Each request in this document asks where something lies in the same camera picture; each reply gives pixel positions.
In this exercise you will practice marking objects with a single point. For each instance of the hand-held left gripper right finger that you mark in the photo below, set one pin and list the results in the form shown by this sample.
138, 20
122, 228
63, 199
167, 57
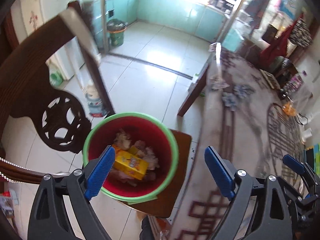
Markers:
220, 175

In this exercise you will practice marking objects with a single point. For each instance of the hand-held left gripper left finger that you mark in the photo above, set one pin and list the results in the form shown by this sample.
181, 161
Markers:
100, 175

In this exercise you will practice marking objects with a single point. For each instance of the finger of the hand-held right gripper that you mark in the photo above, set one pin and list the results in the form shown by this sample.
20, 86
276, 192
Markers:
292, 163
306, 201

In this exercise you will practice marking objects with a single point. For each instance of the yellow snack box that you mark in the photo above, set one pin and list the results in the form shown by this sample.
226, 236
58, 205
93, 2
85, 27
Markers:
131, 163

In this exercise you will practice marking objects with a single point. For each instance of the red bucket with green rim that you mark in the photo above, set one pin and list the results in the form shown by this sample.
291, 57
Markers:
155, 140

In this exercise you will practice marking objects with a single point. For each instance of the green kitchen trash bin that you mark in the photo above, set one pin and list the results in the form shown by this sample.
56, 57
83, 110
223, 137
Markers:
116, 33

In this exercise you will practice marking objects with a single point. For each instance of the white desk lamp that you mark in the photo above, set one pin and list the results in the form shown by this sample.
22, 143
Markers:
306, 130

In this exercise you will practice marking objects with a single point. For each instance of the floral tablecloth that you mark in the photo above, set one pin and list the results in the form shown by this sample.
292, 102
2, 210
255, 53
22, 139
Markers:
250, 130

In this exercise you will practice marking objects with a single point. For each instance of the clear bag of orange snacks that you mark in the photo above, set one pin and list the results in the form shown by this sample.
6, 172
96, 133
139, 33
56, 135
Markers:
287, 108

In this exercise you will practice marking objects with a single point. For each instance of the person's leg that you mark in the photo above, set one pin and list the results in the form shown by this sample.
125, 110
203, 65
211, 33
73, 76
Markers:
148, 228

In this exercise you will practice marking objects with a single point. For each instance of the white plastic jug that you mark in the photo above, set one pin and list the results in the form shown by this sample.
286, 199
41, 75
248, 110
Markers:
93, 101

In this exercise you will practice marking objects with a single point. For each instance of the dark snack packet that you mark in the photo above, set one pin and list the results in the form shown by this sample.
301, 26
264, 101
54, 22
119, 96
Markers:
269, 79

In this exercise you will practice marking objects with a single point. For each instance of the green plastic bottle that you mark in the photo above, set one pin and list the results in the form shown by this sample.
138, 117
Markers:
56, 77

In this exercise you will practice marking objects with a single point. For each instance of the carved wooden chair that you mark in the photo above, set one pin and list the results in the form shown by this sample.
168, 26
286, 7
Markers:
30, 85

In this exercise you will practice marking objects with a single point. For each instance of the red hanging cloth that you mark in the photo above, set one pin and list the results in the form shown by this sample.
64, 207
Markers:
275, 46

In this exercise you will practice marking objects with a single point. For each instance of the black white patterned bag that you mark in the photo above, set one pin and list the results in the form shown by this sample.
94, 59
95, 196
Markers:
301, 33

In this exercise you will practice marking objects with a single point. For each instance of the black hanging bag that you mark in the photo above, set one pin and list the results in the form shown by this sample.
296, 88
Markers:
270, 32

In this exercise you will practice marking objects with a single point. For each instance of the turquoise kitchen cabinets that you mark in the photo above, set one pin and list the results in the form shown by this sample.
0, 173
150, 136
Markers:
175, 12

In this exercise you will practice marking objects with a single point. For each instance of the white refrigerator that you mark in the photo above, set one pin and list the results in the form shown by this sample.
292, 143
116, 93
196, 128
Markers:
45, 5

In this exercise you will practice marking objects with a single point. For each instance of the hanging wall organizer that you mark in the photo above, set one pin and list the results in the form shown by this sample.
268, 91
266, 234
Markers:
287, 5

